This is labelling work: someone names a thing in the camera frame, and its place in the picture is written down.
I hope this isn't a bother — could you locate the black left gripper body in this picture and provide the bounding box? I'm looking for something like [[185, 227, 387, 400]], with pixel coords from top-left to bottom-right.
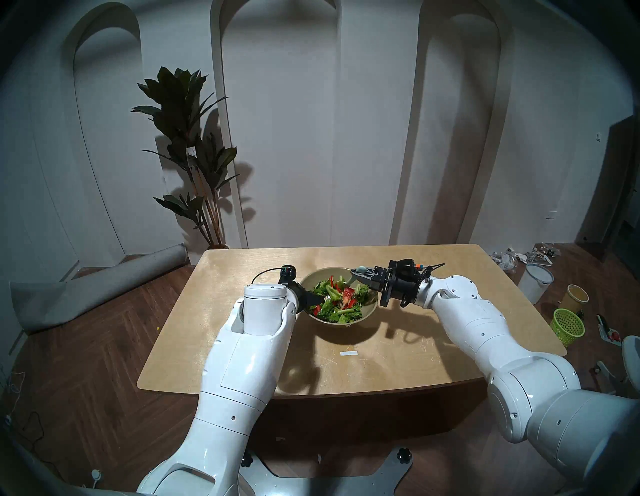
[[286, 281, 307, 315]]

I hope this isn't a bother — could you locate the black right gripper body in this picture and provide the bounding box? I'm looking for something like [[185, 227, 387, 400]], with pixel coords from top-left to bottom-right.
[[375, 270, 426, 307]]

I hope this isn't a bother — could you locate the beige salad bowl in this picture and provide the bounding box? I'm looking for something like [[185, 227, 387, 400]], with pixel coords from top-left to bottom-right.
[[299, 266, 379, 327]]

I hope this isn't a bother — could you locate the mixed green vegetable salad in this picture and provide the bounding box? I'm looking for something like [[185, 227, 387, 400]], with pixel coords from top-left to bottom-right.
[[309, 277, 371, 324]]

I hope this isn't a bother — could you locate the pile of white litter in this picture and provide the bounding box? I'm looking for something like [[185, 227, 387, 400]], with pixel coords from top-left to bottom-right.
[[489, 243, 557, 271]]

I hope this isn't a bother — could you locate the white plastic bucket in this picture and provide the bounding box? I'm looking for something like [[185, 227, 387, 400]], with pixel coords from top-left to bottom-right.
[[517, 264, 555, 305]]

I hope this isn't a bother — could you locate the green mesh basket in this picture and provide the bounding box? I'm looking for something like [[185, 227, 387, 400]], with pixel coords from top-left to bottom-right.
[[550, 308, 586, 348]]

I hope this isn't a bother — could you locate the beige paper cup bin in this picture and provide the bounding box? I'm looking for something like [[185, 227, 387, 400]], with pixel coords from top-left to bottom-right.
[[560, 284, 590, 315]]

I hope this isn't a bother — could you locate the rolled grey floor mat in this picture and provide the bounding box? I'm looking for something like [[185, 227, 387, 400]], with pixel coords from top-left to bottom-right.
[[9, 243, 190, 335]]

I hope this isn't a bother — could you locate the small white tray with scraps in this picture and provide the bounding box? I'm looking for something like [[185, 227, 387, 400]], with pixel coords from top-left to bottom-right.
[[596, 314, 623, 343]]

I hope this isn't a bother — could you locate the tall dark green potted plant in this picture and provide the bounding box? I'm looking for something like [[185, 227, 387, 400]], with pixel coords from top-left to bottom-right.
[[131, 66, 240, 250]]

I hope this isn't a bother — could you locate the white office chair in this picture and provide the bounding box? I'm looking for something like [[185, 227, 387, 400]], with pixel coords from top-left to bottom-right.
[[595, 335, 640, 396]]

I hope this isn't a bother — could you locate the dark wooden door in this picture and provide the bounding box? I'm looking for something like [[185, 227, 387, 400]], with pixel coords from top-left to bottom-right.
[[577, 115, 640, 248]]

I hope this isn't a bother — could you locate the grey metal robot base plate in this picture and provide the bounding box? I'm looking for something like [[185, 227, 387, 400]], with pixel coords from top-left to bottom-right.
[[240, 447, 414, 496]]

